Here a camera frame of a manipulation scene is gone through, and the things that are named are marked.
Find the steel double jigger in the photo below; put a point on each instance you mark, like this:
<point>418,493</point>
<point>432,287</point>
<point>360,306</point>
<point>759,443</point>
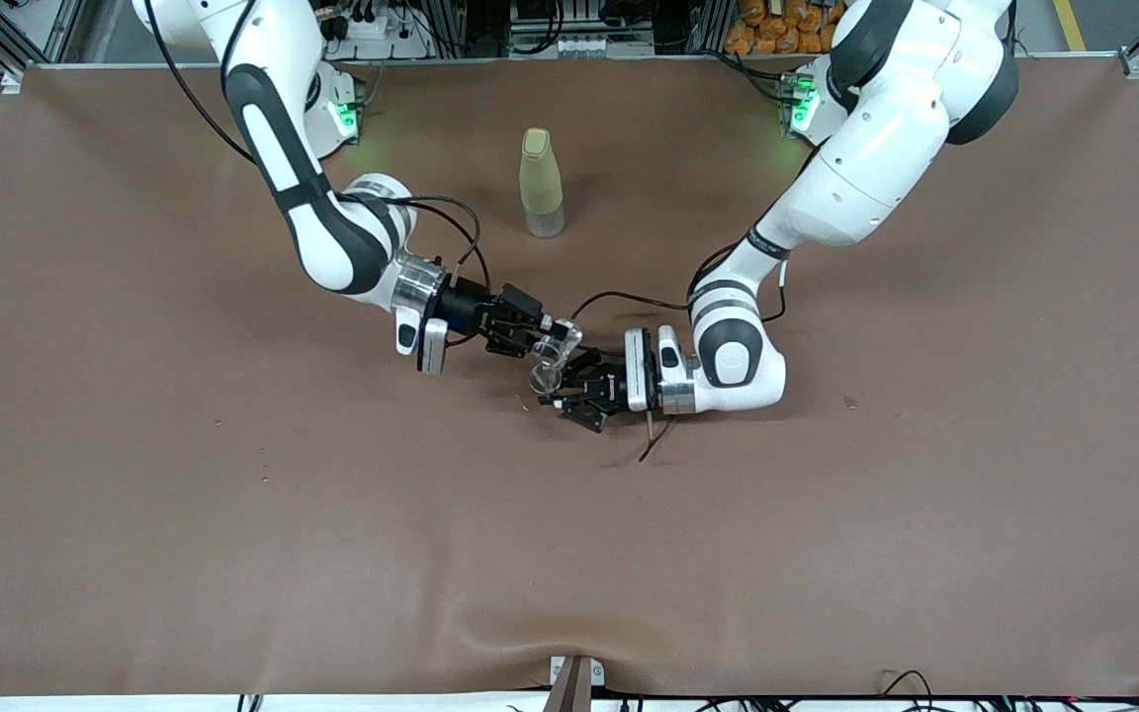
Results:
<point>544,380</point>

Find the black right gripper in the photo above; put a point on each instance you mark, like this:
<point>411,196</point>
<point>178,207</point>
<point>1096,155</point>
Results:
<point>468,302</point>

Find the metal mount bracket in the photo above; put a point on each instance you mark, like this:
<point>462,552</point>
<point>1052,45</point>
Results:
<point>574,682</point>

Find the white terminal block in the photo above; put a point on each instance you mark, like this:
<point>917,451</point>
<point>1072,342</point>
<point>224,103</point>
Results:
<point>579,44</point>

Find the orange snack packet pile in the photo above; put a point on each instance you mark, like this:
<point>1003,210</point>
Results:
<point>782,28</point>

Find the yellow-green bottle shaker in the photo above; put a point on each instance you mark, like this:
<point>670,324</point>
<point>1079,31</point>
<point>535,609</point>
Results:
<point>541,183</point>

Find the white power strip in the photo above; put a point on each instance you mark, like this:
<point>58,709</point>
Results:
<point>377,28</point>

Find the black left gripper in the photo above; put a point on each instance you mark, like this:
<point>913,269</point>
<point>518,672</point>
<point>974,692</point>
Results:
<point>605,384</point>

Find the brown table cover sheet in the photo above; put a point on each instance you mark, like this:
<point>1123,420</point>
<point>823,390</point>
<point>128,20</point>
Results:
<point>569,554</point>

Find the small clear glass cup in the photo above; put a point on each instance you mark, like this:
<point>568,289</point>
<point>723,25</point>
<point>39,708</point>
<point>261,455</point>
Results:
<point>560,346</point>

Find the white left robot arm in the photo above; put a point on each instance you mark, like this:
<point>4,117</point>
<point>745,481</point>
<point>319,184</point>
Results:
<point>876,148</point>

